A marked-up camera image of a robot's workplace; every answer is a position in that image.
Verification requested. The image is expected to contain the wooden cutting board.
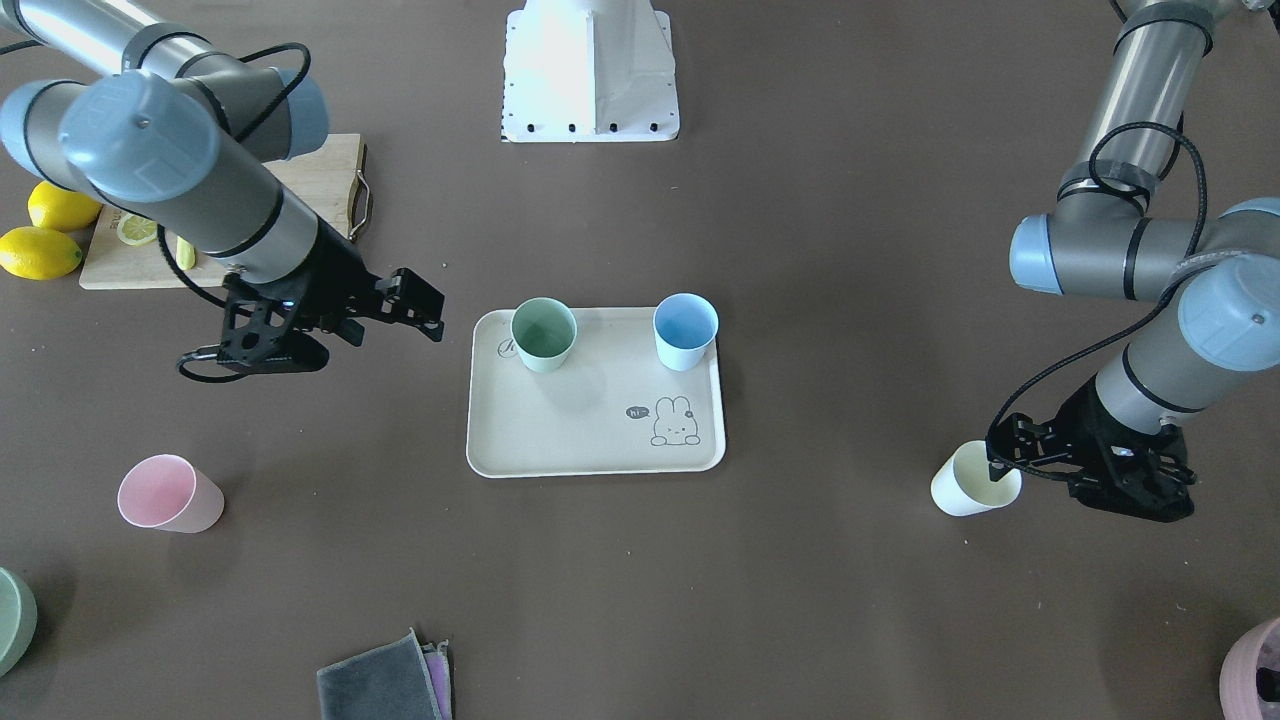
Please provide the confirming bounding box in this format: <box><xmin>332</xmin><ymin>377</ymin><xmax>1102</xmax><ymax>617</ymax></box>
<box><xmin>78</xmin><ymin>133</ymin><xmax>366</xmax><ymax>290</ymax></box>

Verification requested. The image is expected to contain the cream plastic cup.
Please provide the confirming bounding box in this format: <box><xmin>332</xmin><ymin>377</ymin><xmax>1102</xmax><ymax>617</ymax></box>
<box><xmin>931</xmin><ymin>439</ymin><xmax>1023</xmax><ymax>518</ymax></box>

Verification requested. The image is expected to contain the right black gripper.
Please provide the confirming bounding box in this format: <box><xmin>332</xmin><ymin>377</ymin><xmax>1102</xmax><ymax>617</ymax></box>
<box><xmin>216</xmin><ymin>219</ymin><xmax>445</xmax><ymax>374</ymax></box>

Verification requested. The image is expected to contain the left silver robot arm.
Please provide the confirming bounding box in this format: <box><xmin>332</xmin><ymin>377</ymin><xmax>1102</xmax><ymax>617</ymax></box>
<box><xmin>948</xmin><ymin>1</ymin><xmax>1279</xmax><ymax>521</ymax></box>

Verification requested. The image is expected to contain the yellow plastic knife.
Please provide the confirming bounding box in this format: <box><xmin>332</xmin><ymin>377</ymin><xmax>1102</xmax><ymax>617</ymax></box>
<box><xmin>172</xmin><ymin>236</ymin><xmax>198</xmax><ymax>272</ymax></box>

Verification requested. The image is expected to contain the green plastic cup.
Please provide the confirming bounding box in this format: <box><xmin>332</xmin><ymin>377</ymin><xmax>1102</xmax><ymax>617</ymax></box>
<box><xmin>511</xmin><ymin>297</ymin><xmax>579</xmax><ymax>373</ymax></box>

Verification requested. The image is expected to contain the yellow lemon middle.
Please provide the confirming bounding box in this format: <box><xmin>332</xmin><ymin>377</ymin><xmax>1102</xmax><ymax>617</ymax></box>
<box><xmin>27</xmin><ymin>181</ymin><xmax>102</xmax><ymax>232</ymax></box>

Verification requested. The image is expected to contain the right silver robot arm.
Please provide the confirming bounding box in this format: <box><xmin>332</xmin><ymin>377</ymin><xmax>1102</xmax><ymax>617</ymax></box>
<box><xmin>3</xmin><ymin>1</ymin><xmax>445</xmax><ymax>383</ymax></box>

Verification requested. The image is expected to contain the pink plastic cup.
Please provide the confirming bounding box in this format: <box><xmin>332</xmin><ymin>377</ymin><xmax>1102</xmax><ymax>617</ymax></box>
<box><xmin>116</xmin><ymin>454</ymin><xmax>225</xmax><ymax>534</ymax></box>

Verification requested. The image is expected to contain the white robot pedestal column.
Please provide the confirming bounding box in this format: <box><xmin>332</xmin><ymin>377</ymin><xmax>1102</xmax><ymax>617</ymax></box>
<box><xmin>500</xmin><ymin>1</ymin><xmax>681</xmax><ymax>143</ymax></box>

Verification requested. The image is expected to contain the grey folded cloth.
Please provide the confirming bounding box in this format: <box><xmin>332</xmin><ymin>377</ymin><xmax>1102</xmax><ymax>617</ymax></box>
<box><xmin>316</xmin><ymin>632</ymin><xmax>454</xmax><ymax>719</ymax></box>

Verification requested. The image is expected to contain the cream rabbit tray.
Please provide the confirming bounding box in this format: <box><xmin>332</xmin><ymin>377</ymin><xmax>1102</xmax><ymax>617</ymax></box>
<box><xmin>466</xmin><ymin>307</ymin><xmax>727</xmax><ymax>478</ymax></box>

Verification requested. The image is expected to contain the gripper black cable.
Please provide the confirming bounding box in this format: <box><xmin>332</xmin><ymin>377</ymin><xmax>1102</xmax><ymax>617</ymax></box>
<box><xmin>986</xmin><ymin>120</ymin><xmax>1211</xmax><ymax>441</ymax></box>
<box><xmin>155</xmin><ymin>42</ymin><xmax>314</xmax><ymax>384</ymax></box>

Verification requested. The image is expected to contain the pink bowl with ice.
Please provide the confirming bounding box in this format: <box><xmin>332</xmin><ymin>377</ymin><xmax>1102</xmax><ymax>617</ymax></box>
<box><xmin>1219</xmin><ymin>618</ymin><xmax>1279</xmax><ymax>719</ymax></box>

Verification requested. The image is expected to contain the blue plastic cup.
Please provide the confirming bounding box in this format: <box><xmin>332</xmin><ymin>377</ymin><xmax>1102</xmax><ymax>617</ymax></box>
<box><xmin>653</xmin><ymin>293</ymin><xmax>719</xmax><ymax>372</ymax></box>

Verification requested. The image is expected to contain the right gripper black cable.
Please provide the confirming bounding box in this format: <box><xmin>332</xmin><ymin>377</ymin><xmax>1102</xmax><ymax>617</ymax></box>
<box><xmin>155</xmin><ymin>42</ymin><xmax>314</xmax><ymax>384</ymax></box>

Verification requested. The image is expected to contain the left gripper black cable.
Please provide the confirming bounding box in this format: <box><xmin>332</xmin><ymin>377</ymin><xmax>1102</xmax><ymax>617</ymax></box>
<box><xmin>986</xmin><ymin>120</ymin><xmax>1211</xmax><ymax>441</ymax></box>

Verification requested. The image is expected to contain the green bowl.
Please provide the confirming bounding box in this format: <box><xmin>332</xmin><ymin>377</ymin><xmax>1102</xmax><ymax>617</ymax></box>
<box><xmin>0</xmin><ymin>568</ymin><xmax>38</xmax><ymax>676</ymax></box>

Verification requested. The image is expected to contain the yellow lemon outer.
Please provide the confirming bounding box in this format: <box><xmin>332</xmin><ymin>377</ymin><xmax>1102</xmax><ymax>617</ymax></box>
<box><xmin>1</xmin><ymin>225</ymin><xmax>83</xmax><ymax>281</ymax></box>

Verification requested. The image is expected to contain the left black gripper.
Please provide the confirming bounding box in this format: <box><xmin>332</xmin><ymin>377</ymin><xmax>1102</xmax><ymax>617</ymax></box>
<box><xmin>986</xmin><ymin>382</ymin><xmax>1197</xmax><ymax>521</ymax></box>

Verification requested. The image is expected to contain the yellow lemon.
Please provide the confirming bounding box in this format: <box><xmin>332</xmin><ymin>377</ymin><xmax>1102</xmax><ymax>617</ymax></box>
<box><xmin>27</xmin><ymin>181</ymin><xmax>102</xmax><ymax>232</ymax></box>
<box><xmin>1</xmin><ymin>225</ymin><xmax>83</xmax><ymax>281</ymax></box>

